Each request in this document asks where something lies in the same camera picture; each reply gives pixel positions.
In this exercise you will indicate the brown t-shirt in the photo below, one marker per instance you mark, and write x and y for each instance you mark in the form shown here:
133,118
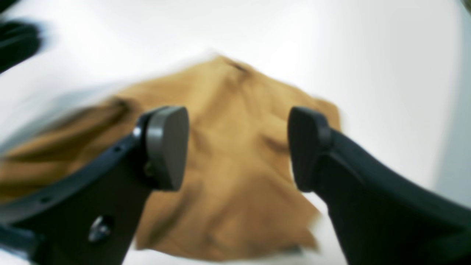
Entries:
238,200

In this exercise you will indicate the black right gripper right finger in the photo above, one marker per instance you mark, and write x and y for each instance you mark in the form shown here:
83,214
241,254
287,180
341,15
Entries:
379,217

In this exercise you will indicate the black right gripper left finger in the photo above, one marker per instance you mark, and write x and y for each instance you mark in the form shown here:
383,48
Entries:
91,216

